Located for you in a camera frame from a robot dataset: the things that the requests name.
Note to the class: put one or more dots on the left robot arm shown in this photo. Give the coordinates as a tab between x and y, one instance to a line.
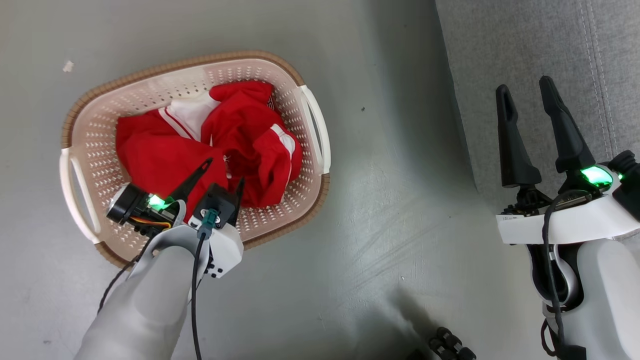
145	310

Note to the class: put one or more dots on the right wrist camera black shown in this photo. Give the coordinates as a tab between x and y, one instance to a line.
631	185

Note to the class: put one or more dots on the red and white garment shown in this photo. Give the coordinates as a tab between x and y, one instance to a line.
250	130

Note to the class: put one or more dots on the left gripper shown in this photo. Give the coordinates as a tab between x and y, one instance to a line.
127	206

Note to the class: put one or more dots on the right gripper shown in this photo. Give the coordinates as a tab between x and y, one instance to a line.
575	225

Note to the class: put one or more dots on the small white paper scrap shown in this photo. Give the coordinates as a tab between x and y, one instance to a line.
68	66

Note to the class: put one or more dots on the grey fabric sofa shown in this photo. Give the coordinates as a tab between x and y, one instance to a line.
525	50

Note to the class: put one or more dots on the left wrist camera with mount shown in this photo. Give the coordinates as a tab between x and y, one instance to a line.
222	245

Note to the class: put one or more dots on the black roller wheel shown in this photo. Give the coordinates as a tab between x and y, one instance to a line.
450	345

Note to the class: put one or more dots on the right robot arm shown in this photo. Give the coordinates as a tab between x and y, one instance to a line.
610	300

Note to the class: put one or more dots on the beige perforated plastic laundry basket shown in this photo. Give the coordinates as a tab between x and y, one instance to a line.
100	130

